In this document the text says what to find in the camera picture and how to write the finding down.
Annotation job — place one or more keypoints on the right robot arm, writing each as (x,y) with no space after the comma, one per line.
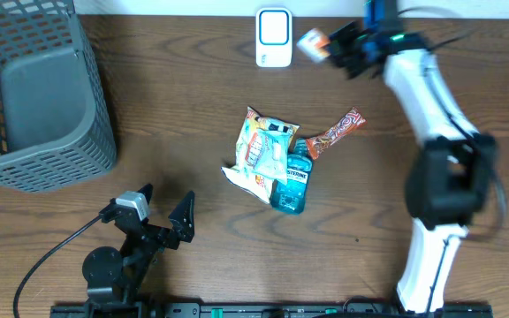
(455,166)

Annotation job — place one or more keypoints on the grey plastic mesh basket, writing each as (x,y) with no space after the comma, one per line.
(54,123)

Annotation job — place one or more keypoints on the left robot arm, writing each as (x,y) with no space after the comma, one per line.
(114,276)

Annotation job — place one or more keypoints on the orange Kleenex tissue pack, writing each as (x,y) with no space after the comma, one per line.
(314,44)

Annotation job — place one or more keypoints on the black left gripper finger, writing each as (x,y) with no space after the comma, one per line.
(182,218)
(145,194)

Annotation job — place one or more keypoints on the white barcode scanner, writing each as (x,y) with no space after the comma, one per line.
(273,37)

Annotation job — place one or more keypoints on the blue Listerine mouthwash bottle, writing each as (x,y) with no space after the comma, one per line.
(290,198)

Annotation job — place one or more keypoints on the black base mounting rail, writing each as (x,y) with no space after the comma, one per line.
(359,308)

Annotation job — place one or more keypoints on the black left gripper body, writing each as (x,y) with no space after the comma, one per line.
(169,240)

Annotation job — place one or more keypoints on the teal wet wipes pack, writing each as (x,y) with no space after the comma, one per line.
(272,162)

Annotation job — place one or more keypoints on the red TOP biscuit pack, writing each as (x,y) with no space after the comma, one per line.
(352,120)

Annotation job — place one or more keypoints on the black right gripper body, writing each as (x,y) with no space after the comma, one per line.
(356,48)

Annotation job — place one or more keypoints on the orange white snack bag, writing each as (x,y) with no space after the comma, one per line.
(247,151)

